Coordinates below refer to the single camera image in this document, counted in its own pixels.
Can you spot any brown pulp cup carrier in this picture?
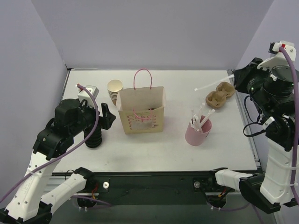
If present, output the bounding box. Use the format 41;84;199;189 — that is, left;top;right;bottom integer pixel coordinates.
206;82;235;109

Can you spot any cakes paper gift bag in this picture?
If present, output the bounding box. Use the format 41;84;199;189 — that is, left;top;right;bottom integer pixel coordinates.
116;68;167;135

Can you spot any pink cup holding straws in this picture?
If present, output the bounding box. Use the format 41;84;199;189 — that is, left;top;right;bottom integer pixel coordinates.
185;119;212;146

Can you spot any stack of brown paper cups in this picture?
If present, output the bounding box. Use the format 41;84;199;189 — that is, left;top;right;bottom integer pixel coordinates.
107;79;123;105

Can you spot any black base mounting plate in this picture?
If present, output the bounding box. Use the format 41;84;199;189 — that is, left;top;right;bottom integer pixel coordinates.
66;170;234;206

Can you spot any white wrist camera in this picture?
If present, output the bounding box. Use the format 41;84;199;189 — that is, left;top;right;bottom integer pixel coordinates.
257;41;297;70
77;84;99;109

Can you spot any single white straw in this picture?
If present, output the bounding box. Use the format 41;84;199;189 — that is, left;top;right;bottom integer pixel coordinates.
194;74;234;91

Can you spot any stack of black lids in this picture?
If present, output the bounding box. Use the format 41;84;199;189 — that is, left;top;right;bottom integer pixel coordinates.
85;127;102;148

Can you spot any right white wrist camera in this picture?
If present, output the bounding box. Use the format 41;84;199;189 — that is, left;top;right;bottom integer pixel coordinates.
257;41;297;70

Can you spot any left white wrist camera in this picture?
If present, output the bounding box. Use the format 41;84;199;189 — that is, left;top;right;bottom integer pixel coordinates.
77;84;99;109

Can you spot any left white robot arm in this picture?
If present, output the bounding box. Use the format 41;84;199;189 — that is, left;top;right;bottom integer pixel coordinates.
0;99;116;224

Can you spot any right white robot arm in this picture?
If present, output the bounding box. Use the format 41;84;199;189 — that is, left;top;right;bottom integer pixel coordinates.
207;57;299;214

